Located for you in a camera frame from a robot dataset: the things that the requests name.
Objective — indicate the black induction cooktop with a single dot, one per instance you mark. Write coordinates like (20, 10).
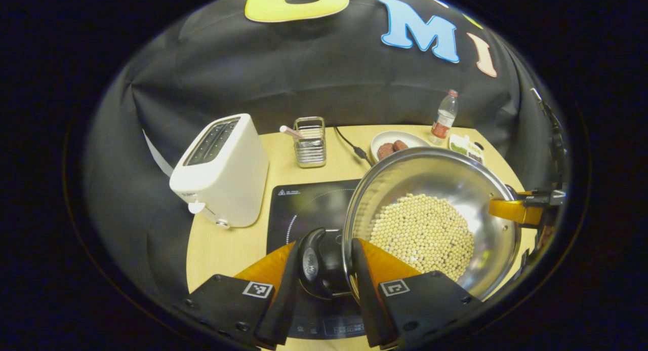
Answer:
(304, 209)

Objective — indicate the small white food tray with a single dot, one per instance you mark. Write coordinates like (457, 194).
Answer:
(463, 147)

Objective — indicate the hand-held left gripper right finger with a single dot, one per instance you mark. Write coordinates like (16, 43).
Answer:
(420, 300)

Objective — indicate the clear plastic bottle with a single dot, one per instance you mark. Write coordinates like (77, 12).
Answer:
(444, 120)

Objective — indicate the white round plate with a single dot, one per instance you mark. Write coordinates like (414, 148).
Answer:
(400, 135)

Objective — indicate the white toaster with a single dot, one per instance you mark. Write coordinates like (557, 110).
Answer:
(228, 184)

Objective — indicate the stainless steel pot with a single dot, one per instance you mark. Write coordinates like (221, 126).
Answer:
(430, 173)

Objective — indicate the pile of soybeans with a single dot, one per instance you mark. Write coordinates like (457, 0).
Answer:
(425, 234)

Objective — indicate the brown meat piece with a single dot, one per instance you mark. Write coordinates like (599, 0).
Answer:
(400, 145)
(386, 151)

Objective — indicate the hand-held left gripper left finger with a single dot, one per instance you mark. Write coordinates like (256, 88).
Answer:
(238, 305)

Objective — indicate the black backdrop cloth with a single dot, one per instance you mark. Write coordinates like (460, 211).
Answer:
(304, 72)

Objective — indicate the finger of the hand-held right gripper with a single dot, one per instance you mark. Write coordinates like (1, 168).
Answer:
(514, 210)

